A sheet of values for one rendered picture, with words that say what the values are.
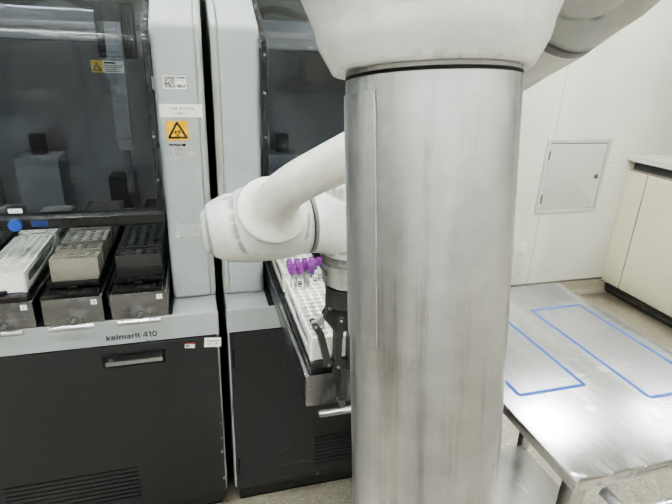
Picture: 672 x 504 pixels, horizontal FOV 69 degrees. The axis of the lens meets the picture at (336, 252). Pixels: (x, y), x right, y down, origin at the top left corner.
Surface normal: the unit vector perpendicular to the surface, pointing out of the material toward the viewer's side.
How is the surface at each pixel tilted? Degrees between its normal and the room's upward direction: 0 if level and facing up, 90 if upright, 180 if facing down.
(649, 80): 90
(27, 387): 90
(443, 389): 82
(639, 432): 0
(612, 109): 90
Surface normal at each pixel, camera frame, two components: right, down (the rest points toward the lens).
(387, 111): -0.58, 0.20
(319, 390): 0.26, 0.36
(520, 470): 0.04, -0.93
